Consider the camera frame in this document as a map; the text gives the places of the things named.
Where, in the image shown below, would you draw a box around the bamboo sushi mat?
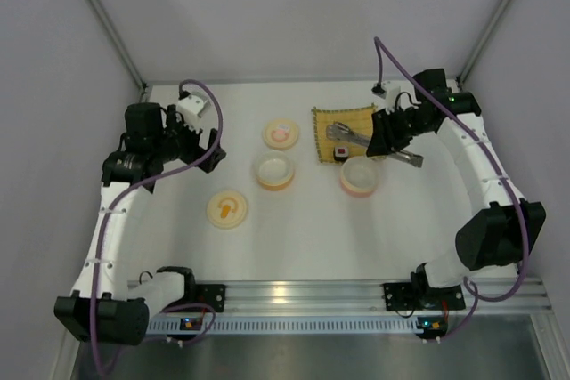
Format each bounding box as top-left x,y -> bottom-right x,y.
312,104 -> 378,164

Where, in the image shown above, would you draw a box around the sushi roll red centre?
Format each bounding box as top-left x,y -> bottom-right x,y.
333,145 -> 350,163

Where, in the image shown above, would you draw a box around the aluminium frame post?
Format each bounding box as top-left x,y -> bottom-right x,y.
455,0 -> 514,87
85,0 -> 148,96

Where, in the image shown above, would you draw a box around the purple cable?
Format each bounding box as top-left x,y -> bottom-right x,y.
373,36 -> 531,344
88,79 -> 224,376

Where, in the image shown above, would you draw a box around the aluminium mounting rail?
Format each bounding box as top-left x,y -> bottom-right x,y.
126,279 -> 551,315

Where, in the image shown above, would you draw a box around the pink lunch bowl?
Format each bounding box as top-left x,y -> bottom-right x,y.
339,156 -> 379,198

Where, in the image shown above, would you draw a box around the left aluminium frame post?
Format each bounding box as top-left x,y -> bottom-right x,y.
85,0 -> 148,96

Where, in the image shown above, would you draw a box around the slotted cable duct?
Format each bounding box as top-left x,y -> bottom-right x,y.
147,315 -> 444,336

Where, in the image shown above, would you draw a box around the orange lunch bowl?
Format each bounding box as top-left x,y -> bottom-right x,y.
253,150 -> 295,191

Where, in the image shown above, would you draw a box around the metal tongs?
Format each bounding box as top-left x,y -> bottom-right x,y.
326,122 -> 424,168

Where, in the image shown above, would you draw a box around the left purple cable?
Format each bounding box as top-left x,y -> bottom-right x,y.
88,79 -> 224,376

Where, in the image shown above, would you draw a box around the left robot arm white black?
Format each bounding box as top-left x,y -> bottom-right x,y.
53,95 -> 225,345

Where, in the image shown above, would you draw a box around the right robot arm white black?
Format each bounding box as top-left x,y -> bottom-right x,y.
366,69 -> 546,295

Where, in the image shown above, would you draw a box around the cream lid pink handle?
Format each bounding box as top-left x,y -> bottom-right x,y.
262,118 -> 300,150

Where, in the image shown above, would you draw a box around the cream lid orange handle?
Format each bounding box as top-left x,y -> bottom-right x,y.
206,190 -> 248,230

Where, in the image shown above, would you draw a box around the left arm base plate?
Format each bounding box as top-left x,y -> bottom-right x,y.
193,283 -> 226,313

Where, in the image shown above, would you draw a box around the right aluminium frame post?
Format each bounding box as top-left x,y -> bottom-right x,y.
455,0 -> 514,87

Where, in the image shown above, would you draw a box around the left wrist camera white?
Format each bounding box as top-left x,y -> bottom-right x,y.
175,91 -> 211,128

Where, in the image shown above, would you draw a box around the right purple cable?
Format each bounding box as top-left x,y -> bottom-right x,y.
373,36 -> 531,344

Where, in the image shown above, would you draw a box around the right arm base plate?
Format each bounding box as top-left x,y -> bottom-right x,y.
382,281 -> 466,312

